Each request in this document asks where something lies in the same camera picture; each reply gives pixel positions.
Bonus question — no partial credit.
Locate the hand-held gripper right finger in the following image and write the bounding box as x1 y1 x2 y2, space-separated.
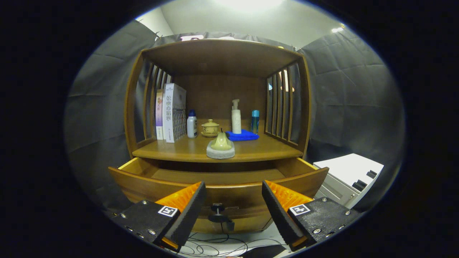
261 180 360 252

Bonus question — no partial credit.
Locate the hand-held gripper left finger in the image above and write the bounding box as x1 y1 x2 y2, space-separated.
111 181 207 253

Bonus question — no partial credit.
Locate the wooden drawer with black knob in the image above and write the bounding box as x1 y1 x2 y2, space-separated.
108 157 330 224

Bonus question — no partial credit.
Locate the green pear ornament grey base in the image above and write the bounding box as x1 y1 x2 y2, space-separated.
206 128 236 159

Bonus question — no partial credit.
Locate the wooden cabinet door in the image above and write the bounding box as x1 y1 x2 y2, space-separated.
229 215 273 233
192 217 230 234

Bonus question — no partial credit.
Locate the wooden countertop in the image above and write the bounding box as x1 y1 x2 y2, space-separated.
132 133 303 163

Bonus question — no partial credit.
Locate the brown wooden cabinet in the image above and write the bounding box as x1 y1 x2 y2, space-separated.
124 38 312 235

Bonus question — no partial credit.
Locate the dark flat object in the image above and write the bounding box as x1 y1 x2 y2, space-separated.
241 245 287 258

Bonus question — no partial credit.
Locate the white machine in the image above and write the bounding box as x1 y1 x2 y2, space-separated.
313 153 385 210

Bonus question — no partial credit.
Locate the folded blue cloth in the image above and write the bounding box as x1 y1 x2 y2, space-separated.
225 129 260 142

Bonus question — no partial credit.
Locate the white bottle with blue cap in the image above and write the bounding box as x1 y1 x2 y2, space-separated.
187 109 198 139

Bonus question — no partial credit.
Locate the yellow lidded teacup with saucer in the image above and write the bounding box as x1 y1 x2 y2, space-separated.
200 119 220 138

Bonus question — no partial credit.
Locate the thin purple book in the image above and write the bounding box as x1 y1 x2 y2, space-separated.
155 89 164 140

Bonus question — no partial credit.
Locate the thick white book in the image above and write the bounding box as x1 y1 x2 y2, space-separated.
162 83 187 143

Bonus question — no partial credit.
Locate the white pump bottle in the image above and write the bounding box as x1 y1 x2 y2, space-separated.
231 99 242 134

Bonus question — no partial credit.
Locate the black cable tangle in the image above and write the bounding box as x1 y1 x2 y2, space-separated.
179 231 287 258

